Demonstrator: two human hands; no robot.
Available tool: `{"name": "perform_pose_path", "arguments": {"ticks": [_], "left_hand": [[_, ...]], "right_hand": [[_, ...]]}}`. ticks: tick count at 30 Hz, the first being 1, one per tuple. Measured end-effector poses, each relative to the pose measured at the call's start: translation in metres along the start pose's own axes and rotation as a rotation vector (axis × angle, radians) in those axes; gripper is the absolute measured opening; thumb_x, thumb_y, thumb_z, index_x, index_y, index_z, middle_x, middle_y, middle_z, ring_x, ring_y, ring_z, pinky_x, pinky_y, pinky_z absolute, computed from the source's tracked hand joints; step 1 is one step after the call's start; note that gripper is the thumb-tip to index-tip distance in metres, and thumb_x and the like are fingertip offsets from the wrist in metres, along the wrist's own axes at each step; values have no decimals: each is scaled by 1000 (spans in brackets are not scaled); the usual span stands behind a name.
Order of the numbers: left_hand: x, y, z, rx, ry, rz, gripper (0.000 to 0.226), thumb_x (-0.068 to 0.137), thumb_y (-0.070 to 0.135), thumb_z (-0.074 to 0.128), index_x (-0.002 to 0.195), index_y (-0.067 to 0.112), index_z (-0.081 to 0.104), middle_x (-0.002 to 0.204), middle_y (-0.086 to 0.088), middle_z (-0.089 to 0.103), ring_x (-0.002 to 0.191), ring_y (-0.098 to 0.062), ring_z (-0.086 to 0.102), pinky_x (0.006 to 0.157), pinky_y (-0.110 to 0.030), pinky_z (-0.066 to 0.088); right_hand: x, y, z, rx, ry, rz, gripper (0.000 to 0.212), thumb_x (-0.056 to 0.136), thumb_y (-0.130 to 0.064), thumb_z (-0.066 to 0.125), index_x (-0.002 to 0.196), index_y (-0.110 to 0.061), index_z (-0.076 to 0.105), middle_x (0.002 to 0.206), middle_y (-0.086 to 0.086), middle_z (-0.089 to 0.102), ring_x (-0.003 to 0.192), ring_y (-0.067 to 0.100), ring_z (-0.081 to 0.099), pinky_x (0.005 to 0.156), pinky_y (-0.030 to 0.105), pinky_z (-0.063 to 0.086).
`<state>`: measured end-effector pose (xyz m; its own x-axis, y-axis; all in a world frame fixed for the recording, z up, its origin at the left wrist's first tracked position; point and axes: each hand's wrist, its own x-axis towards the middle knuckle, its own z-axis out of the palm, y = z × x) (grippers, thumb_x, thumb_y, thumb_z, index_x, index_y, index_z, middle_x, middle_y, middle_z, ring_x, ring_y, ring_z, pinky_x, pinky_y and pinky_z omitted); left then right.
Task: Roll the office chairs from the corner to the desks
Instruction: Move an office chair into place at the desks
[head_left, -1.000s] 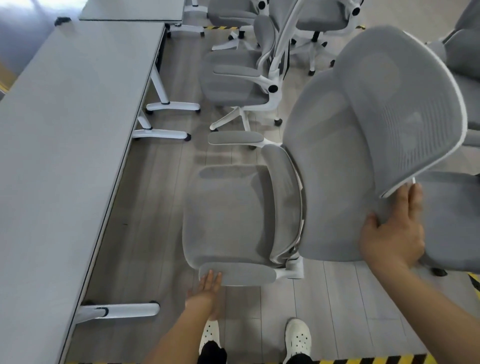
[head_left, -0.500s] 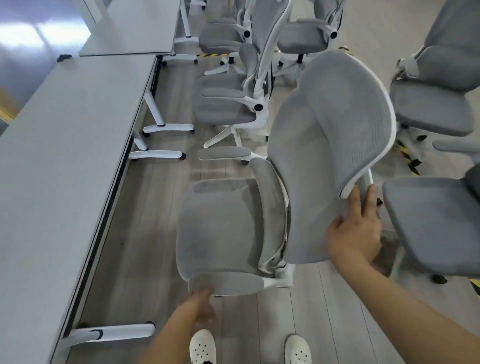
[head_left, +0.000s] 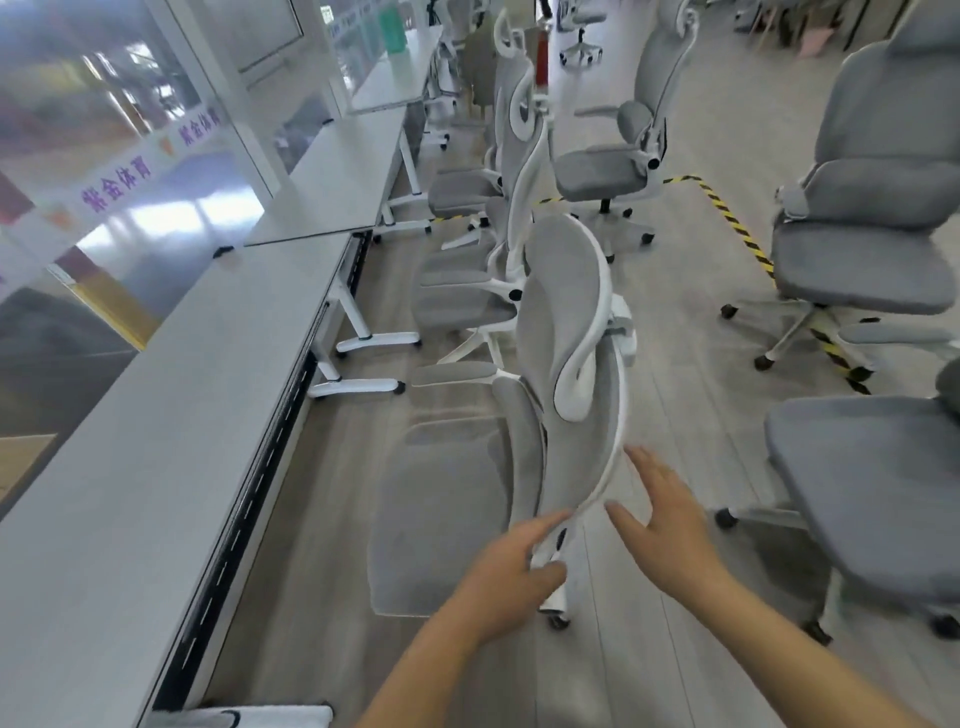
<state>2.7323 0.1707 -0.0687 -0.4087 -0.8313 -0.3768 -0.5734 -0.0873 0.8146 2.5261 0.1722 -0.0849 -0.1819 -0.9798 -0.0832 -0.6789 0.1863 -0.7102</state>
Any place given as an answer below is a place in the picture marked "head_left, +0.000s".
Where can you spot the person's right hand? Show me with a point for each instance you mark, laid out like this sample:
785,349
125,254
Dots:
675,540

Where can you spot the person's left hand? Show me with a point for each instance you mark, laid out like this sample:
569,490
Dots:
510,585

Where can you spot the person's right forearm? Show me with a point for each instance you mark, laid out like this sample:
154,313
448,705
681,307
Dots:
787,660

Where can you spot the person's left forearm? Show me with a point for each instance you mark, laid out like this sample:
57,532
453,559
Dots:
427,675

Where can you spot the black yellow floor tape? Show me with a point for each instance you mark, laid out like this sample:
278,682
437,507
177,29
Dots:
739,232
682,179

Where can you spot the small black object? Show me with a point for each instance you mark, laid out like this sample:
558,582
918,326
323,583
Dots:
223,251

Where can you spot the white swivel chair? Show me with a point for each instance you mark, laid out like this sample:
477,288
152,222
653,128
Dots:
581,52

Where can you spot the red fire extinguisher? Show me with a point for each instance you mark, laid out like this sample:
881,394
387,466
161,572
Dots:
542,56

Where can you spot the white printed window strip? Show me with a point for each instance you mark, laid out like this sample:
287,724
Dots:
116,187

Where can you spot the green cylindrical container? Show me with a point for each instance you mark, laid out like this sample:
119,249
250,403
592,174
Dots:
391,30

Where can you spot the white framed window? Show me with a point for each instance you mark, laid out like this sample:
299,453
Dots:
262,30

